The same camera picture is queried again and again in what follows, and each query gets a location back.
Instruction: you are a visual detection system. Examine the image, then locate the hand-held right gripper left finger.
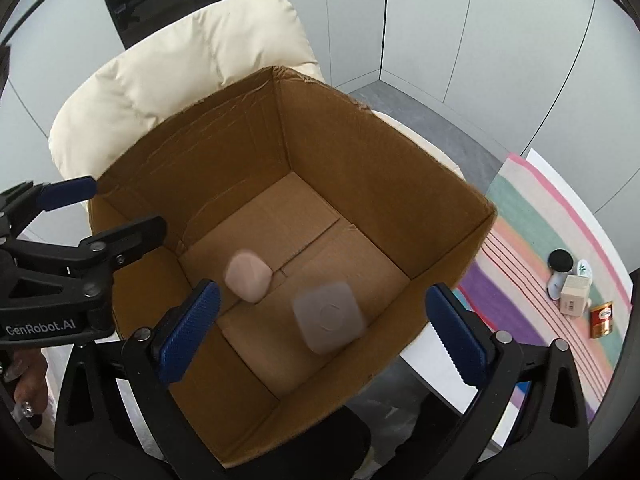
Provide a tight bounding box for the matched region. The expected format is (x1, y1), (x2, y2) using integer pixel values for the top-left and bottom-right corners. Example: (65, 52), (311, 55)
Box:
(54, 280), (223, 480)

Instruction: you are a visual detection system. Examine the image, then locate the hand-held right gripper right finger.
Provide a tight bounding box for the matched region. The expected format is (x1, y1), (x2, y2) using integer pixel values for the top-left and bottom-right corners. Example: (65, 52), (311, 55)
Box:
(425, 282), (591, 480)

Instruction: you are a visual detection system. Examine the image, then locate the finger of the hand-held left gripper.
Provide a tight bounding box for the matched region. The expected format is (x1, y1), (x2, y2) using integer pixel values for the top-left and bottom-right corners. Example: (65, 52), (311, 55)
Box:
(0, 176), (98, 233)
(0, 215), (168, 311)

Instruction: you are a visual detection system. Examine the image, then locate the pink rounded pad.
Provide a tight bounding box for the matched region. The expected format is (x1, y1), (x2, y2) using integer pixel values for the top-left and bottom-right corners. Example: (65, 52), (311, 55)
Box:
(223, 250), (273, 303)

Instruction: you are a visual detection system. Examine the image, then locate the small beige carton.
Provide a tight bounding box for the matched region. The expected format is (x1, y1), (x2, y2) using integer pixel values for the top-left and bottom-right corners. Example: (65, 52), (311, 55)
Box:
(559, 275), (592, 318)

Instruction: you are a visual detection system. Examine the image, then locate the translucent square plastic container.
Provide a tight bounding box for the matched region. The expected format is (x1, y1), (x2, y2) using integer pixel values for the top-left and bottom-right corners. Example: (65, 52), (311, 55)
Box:
(291, 281), (365, 354)

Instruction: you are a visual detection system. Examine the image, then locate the red can with gold lid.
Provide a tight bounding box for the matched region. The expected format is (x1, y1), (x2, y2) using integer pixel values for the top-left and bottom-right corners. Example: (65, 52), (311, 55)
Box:
(589, 301), (617, 339)

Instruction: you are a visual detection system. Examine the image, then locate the brown cardboard box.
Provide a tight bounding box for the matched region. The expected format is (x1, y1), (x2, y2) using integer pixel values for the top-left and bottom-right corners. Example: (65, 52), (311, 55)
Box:
(87, 65), (498, 468)

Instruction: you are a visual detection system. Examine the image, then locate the person's left hand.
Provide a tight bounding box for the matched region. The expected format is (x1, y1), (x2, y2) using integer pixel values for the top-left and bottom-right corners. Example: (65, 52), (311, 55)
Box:
(0, 349), (51, 431)

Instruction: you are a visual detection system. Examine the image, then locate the striped colourful mat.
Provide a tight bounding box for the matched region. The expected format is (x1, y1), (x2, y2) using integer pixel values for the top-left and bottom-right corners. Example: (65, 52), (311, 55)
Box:
(457, 152), (633, 411)

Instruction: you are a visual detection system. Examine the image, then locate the cream padded chair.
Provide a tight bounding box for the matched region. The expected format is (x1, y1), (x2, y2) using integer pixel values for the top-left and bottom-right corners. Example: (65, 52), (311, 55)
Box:
(20, 0), (466, 411)

